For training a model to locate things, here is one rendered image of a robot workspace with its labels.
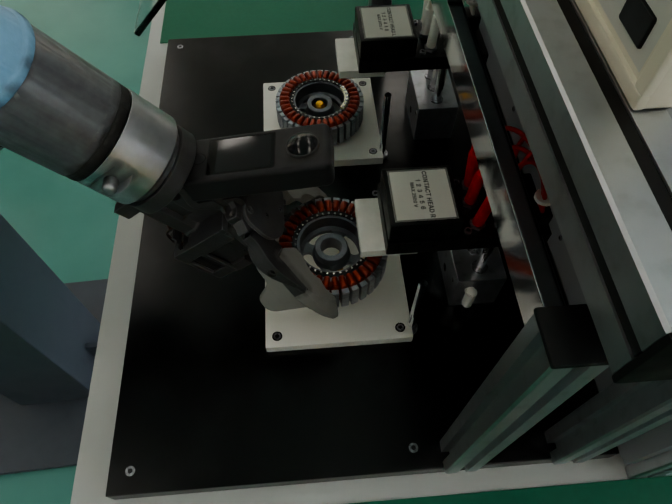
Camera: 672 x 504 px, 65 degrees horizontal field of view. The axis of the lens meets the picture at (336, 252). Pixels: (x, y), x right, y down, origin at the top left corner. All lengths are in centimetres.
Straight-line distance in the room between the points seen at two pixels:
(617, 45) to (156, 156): 28
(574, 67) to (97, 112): 28
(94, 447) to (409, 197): 38
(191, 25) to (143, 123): 58
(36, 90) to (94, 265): 129
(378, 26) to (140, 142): 34
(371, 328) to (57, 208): 138
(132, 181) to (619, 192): 30
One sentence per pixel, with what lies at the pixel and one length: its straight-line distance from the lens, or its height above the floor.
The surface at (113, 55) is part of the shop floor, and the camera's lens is 225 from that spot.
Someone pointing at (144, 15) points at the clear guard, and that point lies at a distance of 50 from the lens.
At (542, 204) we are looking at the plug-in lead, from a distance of 48.
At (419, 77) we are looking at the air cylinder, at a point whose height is 82.
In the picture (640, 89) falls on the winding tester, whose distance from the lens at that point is 28.
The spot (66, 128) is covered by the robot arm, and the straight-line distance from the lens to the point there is 37.
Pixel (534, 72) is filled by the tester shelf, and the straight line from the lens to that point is 31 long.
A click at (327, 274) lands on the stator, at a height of 85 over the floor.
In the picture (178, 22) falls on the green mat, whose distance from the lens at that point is 97.
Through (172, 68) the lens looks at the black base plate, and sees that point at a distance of 85.
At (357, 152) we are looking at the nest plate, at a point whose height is 78.
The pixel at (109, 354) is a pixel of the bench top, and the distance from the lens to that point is 62.
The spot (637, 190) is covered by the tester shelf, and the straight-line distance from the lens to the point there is 25.
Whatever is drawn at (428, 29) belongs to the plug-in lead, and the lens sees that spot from 66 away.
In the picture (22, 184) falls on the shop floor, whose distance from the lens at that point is 192.
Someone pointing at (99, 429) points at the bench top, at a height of 75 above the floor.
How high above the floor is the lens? 129
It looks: 58 degrees down
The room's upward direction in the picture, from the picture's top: straight up
